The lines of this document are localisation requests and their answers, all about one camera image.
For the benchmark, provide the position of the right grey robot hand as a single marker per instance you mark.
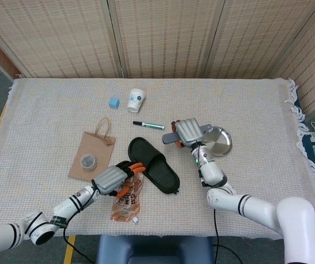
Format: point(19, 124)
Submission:
point(189, 132)

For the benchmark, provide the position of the small clear plastic jar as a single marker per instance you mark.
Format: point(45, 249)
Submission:
point(88, 162)

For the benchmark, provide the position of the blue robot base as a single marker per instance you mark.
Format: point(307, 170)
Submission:
point(152, 250)

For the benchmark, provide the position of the white floral paper cup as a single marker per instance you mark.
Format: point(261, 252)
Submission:
point(135, 100)

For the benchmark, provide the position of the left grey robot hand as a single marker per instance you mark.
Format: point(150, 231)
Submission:
point(109, 178)

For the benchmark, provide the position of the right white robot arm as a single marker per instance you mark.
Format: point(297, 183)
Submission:
point(245, 206)

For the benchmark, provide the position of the beige woven tablecloth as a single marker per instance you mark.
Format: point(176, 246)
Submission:
point(50, 123)

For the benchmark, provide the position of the grey handled brush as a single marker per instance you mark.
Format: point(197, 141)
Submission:
point(170, 138)

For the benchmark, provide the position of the round stainless steel plate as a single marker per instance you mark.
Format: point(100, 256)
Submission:
point(219, 143)

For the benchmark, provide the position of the bamboo folding screen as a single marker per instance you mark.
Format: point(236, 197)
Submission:
point(168, 35)

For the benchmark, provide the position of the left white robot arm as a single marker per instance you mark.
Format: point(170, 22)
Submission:
point(64, 209)

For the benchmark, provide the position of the black rubber slipper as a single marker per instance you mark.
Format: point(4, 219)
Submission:
point(163, 178)

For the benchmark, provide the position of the light blue cube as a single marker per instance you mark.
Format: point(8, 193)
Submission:
point(114, 103)

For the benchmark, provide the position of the green white marker pen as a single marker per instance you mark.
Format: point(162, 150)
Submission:
point(150, 125)

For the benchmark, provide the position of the orange spouted sauce pouch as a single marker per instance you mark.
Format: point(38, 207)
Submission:
point(125, 206)

